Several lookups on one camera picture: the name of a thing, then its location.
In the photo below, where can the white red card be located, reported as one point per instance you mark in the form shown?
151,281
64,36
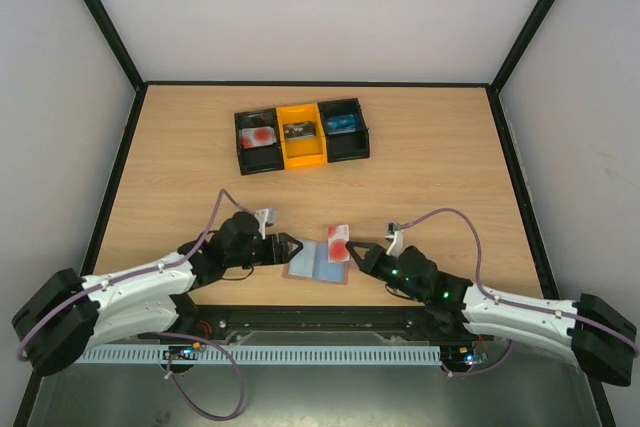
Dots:
255,137
338,236

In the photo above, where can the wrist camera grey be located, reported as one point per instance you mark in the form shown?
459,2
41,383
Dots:
266,218
395,235

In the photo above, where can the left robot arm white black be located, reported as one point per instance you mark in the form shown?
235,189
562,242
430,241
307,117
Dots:
71,314

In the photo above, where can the yellow middle bin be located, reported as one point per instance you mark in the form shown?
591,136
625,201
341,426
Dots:
302,153

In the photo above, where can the right black bin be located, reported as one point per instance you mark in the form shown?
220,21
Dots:
350,146

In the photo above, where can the left black bin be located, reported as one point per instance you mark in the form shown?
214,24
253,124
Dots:
262,159

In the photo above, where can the light blue slotted cable duct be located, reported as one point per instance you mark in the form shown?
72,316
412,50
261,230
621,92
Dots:
130,354

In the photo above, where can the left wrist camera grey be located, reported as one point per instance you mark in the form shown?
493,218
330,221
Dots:
266,218

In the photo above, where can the black enclosure frame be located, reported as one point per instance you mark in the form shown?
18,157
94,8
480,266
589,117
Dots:
493,90

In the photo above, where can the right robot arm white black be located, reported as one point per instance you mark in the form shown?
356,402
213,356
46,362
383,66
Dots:
588,332

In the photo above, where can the black bin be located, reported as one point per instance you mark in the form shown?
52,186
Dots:
262,159
350,146

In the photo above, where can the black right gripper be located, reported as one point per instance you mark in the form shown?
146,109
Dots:
376,258

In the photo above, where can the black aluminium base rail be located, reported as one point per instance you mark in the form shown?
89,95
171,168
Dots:
320,319

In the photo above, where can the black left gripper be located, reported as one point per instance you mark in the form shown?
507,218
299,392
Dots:
280,256

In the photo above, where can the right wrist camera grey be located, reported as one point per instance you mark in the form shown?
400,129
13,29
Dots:
395,235

